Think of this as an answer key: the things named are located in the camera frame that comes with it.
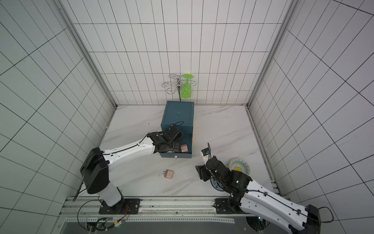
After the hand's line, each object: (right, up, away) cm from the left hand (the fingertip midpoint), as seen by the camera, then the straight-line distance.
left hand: (172, 147), depth 84 cm
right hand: (+14, -9, -8) cm, 18 cm away
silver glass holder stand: (-1, +38, +11) cm, 40 cm away
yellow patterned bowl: (+40, -11, +1) cm, 42 cm away
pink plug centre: (-2, -15, -2) cm, 16 cm away
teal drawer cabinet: (+5, +20, +1) cm, 20 cm away
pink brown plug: (+7, 0, 0) cm, 7 cm away
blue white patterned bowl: (+25, -20, -5) cm, 32 cm away
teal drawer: (+10, +5, 0) cm, 11 cm away
